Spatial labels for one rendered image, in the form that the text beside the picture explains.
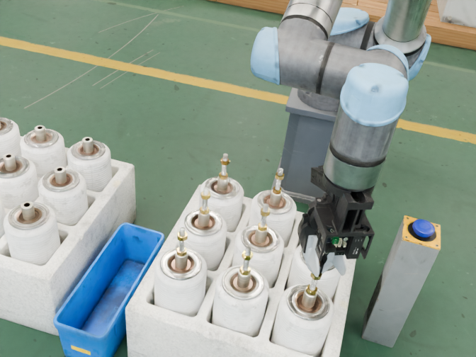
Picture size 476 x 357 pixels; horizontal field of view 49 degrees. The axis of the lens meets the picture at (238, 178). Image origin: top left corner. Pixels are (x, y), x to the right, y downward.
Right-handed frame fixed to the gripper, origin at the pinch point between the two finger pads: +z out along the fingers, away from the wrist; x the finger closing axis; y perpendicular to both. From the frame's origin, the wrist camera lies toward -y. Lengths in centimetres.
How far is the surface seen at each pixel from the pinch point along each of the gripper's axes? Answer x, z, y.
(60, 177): -45, 8, -33
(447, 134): 80, 35, -88
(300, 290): -0.8, 9.0, -1.9
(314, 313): 0.3, 9.1, 3.2
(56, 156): -48, 12, -46
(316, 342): 1.4, 14.7, 5.1
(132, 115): -31, 35, -100
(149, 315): -27.3, 16.5, -4.0
